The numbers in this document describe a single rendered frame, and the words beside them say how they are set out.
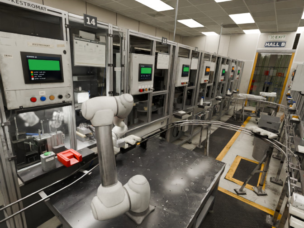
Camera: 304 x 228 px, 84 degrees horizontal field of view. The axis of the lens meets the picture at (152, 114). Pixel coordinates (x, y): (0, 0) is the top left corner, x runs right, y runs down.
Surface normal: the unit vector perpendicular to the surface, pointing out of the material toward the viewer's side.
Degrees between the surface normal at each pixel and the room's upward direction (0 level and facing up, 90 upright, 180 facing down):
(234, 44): 90
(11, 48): 90
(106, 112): 79
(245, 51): 90
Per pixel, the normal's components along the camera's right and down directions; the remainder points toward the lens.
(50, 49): 0.80, 0.22
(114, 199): 0.50, -0.07
